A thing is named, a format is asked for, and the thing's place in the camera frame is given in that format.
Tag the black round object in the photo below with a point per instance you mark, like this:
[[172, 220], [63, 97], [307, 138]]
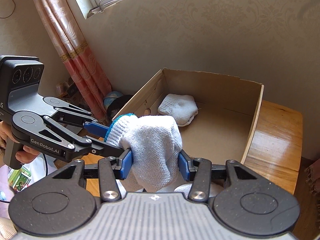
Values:
[[125, 102]]

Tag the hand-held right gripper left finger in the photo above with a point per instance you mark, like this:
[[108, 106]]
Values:
[[126, 165]]

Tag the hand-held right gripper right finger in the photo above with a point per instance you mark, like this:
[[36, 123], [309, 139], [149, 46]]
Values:
[[184, 166]]

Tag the pink cloth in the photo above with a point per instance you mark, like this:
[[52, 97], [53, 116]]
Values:
[[5, 200]]

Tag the small white sock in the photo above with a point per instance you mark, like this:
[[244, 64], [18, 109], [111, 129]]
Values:
[[177, 107]]

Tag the blue white ball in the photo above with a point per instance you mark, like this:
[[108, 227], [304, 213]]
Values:
[[112, 100]]

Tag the small brown boxes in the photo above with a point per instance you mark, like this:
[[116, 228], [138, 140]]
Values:
[[70, 90]]

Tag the pink curtain by window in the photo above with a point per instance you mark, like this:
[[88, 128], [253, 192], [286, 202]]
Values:
[[72, 50]]

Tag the person's left hand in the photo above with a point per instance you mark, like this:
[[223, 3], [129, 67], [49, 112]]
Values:
[[27, 155]]

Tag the green printed packet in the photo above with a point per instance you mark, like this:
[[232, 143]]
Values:
[[20, 180]]

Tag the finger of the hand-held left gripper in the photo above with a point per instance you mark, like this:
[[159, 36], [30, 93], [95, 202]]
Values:
[[100, 148], [96, 128]]

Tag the white knit glove teal cuff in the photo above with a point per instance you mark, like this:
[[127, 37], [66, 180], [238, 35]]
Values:
[[150, 150]]

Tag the brown cardboard box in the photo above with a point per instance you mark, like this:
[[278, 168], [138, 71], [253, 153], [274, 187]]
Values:
[[225, 130]]

